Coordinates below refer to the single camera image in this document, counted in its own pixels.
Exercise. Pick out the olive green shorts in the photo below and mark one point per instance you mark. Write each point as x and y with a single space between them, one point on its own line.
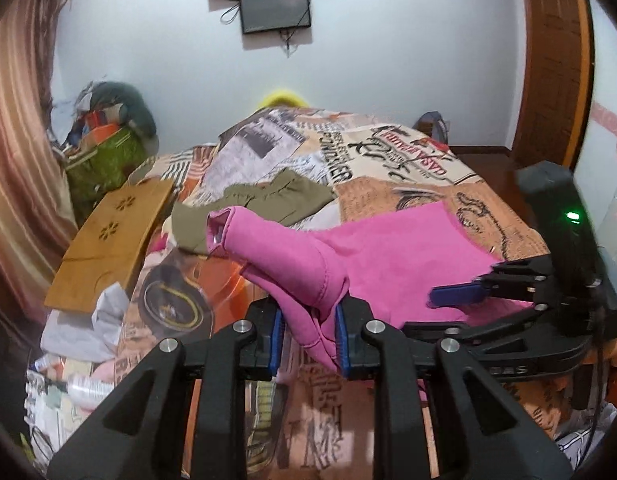
268 200

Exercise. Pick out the striped brown curtain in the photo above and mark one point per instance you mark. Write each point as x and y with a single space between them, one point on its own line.
18 135

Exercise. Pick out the brown wooden door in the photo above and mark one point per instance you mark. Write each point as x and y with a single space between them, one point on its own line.
553 60

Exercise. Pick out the pink pants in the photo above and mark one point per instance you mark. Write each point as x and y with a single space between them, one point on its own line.
388 255

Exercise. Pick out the green patterned bag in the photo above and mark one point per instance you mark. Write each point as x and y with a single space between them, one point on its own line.
106 160

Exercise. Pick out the yellow foam pad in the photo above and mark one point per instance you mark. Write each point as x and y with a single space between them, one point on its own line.
281 97

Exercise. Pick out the bamboo lap tray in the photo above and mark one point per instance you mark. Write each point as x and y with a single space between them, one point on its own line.
113 245

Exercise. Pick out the pile of papers and wrappers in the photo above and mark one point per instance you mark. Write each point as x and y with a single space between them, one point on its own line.
48 410

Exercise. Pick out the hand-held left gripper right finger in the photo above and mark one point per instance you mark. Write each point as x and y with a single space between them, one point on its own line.
341 340

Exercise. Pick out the newspaper print bed blanket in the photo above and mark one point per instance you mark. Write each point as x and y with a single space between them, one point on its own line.
378 160

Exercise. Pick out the small black wall monitor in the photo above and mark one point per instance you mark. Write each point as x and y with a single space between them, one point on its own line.
276 7

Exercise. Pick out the clear plastic bottle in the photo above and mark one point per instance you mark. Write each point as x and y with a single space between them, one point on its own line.
91 387

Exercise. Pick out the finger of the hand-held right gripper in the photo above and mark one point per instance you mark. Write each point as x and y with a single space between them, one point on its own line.
488 340
453 295

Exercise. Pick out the blue grey bag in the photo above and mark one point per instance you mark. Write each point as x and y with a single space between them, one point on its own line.
433 125

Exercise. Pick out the white cloth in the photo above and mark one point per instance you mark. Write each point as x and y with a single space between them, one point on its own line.
83 330

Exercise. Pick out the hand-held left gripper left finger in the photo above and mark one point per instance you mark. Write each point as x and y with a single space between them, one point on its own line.
275 345

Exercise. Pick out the dark green jacket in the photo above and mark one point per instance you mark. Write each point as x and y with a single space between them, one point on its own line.
133 102

